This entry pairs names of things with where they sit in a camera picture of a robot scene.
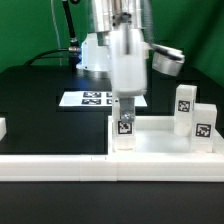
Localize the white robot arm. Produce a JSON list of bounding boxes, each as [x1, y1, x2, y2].
[[77, 0, 148, 123]]

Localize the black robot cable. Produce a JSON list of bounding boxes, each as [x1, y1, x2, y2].
[[23, 0, 82, 67]]

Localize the white fiducial marker sheet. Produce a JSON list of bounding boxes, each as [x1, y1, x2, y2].
[[58, 91, 148, 108]]

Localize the white obstacle front bar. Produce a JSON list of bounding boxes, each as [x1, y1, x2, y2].
[[0, 154, 224, 182]]

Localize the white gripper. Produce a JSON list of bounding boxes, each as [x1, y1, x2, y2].
[[109, 28, 147, 123]]

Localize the white obstacle left bar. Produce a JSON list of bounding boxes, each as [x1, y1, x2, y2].
[[0, 118, 7, 141]]

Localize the white square tabletop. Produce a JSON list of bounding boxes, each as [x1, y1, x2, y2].
[[106, 115, 224, 157]]

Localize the grey thin cable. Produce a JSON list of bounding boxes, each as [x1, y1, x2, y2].
[[50, 0, 64, 67]]

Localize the white obstacle bar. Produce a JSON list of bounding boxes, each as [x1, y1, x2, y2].
[[0, 154, 224, 182], [0, 118, 7, 141]]

